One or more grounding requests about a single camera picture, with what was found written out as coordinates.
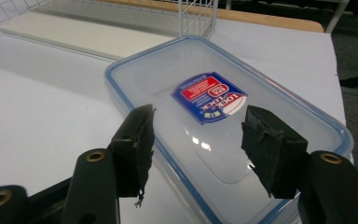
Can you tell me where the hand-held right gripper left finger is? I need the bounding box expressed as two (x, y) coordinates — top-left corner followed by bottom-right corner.
(61, 104), (157, 224)

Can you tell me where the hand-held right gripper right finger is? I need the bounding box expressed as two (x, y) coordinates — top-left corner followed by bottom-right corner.
(241, 105), (358, 224)

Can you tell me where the clear plastic container lid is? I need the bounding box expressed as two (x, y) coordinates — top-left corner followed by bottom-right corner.
(104, 35), (355, 224)

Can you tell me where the white metal stand leg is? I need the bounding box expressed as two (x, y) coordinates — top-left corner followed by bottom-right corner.
(324, 0), (351, 35)

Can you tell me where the white wire rack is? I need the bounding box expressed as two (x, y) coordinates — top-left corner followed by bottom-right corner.
(0, 0), (220, 62)

